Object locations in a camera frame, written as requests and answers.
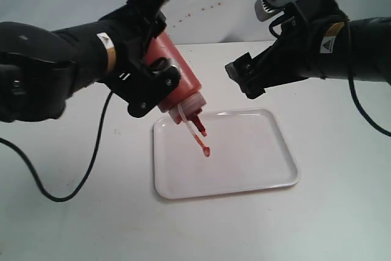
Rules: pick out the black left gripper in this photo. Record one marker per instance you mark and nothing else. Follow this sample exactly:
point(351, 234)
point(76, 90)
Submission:
point(141, 83)

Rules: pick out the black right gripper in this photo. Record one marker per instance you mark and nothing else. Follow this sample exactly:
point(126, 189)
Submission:
point(295, 34)

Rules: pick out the red ketchup squeeze bottle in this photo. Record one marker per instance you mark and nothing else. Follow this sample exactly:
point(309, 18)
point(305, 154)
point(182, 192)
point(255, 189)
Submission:
point(185, 103)

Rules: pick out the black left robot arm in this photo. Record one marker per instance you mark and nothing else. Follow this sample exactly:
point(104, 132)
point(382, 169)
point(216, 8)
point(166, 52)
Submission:
point(41, 69)

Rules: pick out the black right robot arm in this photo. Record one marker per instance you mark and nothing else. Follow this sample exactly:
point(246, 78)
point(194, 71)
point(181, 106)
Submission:
point(317, 41)

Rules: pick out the red ketchup blob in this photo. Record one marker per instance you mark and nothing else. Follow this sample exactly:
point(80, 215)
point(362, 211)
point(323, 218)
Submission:
point(206, 150)

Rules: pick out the white rectangular plastic tray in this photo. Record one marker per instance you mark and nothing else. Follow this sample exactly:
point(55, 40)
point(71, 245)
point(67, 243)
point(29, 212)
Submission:
point(248, 153)

